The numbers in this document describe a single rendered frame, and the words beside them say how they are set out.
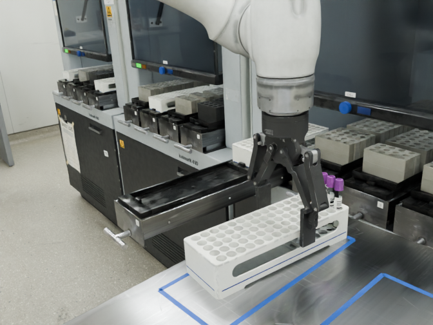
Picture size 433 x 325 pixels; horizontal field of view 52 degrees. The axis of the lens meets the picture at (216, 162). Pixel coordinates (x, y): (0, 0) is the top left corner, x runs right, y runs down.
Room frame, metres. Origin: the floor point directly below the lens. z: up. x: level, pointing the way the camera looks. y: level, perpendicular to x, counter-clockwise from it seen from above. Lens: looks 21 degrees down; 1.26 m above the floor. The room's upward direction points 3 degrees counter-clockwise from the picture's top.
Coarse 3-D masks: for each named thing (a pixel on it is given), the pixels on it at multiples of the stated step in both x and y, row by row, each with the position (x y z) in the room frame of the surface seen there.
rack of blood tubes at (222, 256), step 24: (264, 216) 0.70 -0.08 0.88; (288, 216) 0.70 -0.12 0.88; (336, 216) 0.69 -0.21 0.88; (192, 240) 0.63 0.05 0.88; (216, 240) 0.62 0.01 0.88; (240, 240) 0.62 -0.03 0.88; (264, 240) 0.62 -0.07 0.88; (288, 240) 0.63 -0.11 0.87; (336, 240) 0.69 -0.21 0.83; (192, 264) 0.61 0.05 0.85; (216, 264) 0.55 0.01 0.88; (240, 264) 0.63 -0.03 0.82; (264, 264) 0.60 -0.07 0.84; (216, 288) 0.55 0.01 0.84; (240, 288) 0.57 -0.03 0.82
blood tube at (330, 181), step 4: (328, 176) 0.73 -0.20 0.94; (332, 176) 0.74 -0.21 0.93; (328, 180) 0.73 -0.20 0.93; (332, 180) 0.73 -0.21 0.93; (328, 184) 0.73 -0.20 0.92; (332, 184) 0.73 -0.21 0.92; (328, 188) 0.73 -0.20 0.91; (332, 188) 0.73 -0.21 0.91; (328, 192) 0.73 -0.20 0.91; (332, 192) 0.73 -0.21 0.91; (328, 196) 0.73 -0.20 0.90; (332, 196) 0.73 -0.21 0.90; (328, 200) 0.73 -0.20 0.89; (332, 200) 0.73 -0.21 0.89; (332, 204) 0.73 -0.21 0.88
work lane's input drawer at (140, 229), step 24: (216, 168) 1.12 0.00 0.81; (240, 168) 1.09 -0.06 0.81; (144, 192) 0.98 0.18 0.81; (168, 192) 0.99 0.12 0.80; (192, 192) 0.98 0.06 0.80; (216, 192) 0.97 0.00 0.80; (240, 192) 1.01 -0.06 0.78; (120, 216) 0.93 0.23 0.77; (144, 216) 0.86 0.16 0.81; (168, 216) 0.88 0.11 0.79; (192, 216) 0.92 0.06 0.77; (120, 240) 0.85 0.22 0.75
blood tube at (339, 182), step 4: (336, 180) 0.72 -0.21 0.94; (340, 180) 0.72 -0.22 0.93; (336, 184) 0.71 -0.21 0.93; (340, 184) 0.71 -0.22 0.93; (336, 188) 0.71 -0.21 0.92; (340, 188) 0.71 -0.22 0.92; (336, 192) 0.71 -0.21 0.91; (340, 192) 0.71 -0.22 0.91; (336, 196) 0.71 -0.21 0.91; (340, 196) 0.71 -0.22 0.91; (336, 200) 0.71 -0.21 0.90; (340, 200) 0.71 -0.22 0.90; (336, 204) 0.71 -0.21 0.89; (340, 204) 0.71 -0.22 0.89; (336, 208) 0.71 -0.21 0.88; (340, 208) 0.71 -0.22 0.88; (336, 224) 0.71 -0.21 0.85
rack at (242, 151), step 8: (312, 128) 1.26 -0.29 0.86; (320, 128) 1.25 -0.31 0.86; (328, 128) 1.24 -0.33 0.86; (312, 136) 1.20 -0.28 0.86; (232, 144) 1.14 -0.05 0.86; (240, 144) 1.14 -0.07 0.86; (248, 144) 1.13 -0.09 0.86; (312, 144) 1.21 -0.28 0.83; (240, 152) 1.11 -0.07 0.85; (248, 152) 1.09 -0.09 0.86; (240, 160) 1.12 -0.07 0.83; (248, 160) 1.09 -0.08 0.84
